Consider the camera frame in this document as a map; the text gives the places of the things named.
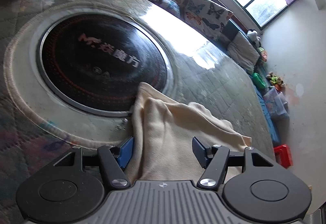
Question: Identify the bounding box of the colourful small toy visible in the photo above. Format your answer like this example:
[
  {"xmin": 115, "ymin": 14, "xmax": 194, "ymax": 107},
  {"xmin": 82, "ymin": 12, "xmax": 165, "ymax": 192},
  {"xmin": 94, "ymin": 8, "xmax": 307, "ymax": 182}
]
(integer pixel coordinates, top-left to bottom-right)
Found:
[{"xmin": 257, "ymin": 47, "xmax": 268, "ymax": 62}]

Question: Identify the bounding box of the grey pillow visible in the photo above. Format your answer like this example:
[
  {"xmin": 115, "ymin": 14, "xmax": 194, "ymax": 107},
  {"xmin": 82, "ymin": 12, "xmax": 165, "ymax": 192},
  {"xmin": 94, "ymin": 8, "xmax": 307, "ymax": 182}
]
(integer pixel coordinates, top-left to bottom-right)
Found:
[{"xmin": 227, "ymin": 31, "xmax": 261, "ymax": 75}]

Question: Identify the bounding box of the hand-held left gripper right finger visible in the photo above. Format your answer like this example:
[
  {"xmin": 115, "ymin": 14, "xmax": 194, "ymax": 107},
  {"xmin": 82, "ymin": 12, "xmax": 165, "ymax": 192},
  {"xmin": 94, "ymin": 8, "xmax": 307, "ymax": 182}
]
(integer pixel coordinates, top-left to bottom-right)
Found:
[{"xmin": 192, "ymin": 136, "xmax": 278, "ymax": 189}]

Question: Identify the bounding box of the cream cloth garment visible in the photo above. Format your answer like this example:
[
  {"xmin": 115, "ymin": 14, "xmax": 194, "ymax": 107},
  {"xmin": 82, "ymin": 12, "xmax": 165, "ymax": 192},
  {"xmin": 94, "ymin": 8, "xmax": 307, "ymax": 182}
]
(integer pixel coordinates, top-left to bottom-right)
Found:
[{"xmin": 125, "ymin": 82, "xmax": 252, "ymax": 184}]

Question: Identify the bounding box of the colourful toy pile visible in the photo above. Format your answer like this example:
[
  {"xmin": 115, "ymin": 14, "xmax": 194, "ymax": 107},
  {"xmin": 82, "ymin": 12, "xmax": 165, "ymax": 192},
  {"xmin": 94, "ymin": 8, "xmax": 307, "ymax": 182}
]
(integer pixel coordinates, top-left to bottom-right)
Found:
[{"xmin": 266, "ymin": 74, "xmax": 286, "ymax": 89}]

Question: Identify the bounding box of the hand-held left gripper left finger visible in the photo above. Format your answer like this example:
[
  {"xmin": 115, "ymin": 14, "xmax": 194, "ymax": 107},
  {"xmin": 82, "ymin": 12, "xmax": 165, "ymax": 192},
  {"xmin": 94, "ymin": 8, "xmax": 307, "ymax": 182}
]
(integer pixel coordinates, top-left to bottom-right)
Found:
[{"xmin": 53, "ymin": 136, "xmax": 134, "ymax": 187}]

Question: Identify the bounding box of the red plastic stool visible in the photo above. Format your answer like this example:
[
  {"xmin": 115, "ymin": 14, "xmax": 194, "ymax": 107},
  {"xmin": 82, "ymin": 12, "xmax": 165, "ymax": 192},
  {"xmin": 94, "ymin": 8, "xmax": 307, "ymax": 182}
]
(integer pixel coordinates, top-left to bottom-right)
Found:
[{"xmin": 273, "ymin": 145, "xmax": 294, "ymax": 169}]

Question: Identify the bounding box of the green bowl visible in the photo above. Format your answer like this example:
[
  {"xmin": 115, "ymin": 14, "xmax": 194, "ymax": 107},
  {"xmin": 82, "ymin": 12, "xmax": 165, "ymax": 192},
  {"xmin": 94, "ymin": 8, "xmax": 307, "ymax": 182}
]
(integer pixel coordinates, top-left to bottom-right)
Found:
[{"xmin": 252, "ymin": 72, "xmax": 266, "ymax": 90}]

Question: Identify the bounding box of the large butterfly print pillow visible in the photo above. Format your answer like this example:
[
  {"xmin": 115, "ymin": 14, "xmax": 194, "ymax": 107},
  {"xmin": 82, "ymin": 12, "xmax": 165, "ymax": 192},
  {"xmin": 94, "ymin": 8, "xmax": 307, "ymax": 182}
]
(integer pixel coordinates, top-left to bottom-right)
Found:
[{"xmin": 183, "ymin": 0, "xmax": 234, "ymax": 42}]

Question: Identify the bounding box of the panda plush toy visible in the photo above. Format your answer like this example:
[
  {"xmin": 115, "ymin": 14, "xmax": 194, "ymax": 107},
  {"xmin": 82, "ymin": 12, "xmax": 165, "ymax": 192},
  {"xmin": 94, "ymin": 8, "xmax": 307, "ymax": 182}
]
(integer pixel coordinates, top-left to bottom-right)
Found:
[{"xmin": 246, "ymin": 30, "xmax": 262, "ymax": 48}]

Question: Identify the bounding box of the blue cloth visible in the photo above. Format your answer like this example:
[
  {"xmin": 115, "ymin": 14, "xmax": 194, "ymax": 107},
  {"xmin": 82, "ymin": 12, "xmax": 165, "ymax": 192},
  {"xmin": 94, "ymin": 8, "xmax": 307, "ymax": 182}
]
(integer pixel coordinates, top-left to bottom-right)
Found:
[{"xmin": 255, "ymin": 84, "xmax": 282, "ymax": 143}]

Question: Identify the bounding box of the round black induction cooker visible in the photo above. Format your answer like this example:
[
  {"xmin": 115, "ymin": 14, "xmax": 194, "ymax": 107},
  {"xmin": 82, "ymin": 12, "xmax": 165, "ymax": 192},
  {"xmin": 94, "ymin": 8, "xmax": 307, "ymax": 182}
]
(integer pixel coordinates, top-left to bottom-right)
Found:
[{"xmin": 36, "ymin": 9, "xmax": 175, "ymax": 117}]

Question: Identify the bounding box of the clear plastic storage box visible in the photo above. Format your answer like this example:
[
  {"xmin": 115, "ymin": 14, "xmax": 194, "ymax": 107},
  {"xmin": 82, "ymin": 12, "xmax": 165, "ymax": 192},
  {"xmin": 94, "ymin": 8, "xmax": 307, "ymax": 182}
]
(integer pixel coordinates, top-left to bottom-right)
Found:
[{"xmin": 262, "ymin": 87, "xmax": 290, "ymax": 115}]

